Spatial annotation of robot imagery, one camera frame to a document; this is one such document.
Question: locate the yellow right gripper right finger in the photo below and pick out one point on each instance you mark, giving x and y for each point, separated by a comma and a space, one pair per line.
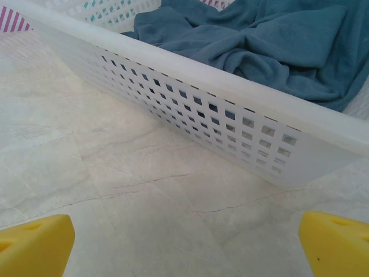
340, 248

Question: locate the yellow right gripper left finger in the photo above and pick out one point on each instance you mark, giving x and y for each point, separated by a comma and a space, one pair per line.
34, 248

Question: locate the blue t-shirt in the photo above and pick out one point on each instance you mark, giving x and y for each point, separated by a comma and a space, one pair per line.
274, 43

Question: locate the white perforated plastic basket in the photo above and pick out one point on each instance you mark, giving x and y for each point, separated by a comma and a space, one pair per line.
201, 72

